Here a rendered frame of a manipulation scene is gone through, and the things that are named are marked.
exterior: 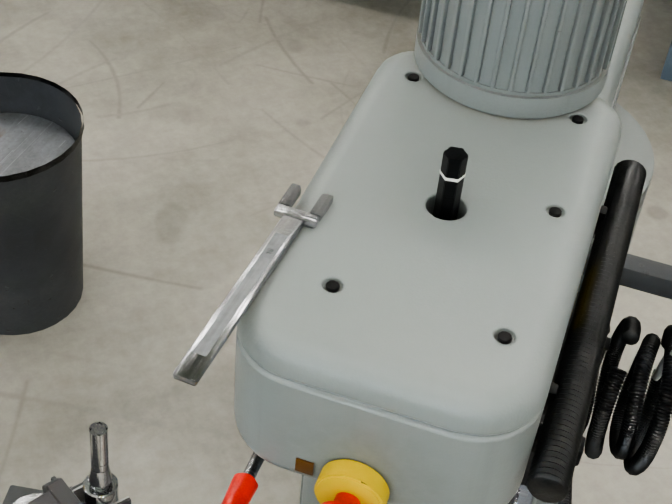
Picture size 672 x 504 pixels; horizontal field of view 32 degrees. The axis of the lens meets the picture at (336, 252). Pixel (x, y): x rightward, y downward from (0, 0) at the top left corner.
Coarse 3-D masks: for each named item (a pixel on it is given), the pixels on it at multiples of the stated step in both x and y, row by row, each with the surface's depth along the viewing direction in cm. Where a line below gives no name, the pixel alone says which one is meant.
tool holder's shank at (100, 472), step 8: (96, 424) 151; (104, 424) 151; (96, 432) 150; (104, 432) 150; (96, 440) 150; (104, 440) 151; (96, 448) 151; (104, 448) 152; (96, 456) 152; (104, 456) 153; (96, 464) 153; (104, 464) 154; (96, 472) 155; (104, 472) 155; (88, 480) 157; (96, 480) 155; (104, 480) 156; (96, 488) 157
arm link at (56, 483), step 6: (54, 480) 159; (60, 480) 159; (42, 486) 160; (48, 486) 158; (54, 486) 158; (60, 486) 158; (66, 486) 158; (48, 492) 157; (54, 492) 157; (60, 492) 157; (66, 492) 157; (72, 492) 157; (36, 498) 157; (42, 498) 157; (48, 498) 157; (54, 498) 157; (60, 498) 157; (66, 498) 157; (72, 498) 157
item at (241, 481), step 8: (256, 456) 105; (248, 464) 104; (256, 464) 104; (248, 472) 104; (256, 472) 104; (232, 480) 103; (240, 480) 102; (248, 480) 102; (232, 488) 102; (240, 488) 102; (248, 488) 102; (256, 488) 103; (232, 496) 101; (240, 496) 101; (248, 496) 102
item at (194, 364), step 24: (288, 192) 103; (288, 216) 100; (312, 216) 101; (288, 240) 98; (264, 264) 96; (240, 288) 93; (216, 312) 91; (240, 312) 92; (216, 336) 89; (192, 360) 87; (192, 384) 86
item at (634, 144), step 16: (624, 112) 175; (624, 128) 172; (640, 128) 172; (624, 144) 169; (640, 144) 169; (640, 160) 166; (640, 208) 165; (592, 240) 158; (544, 416) 170; (528, 464) 178
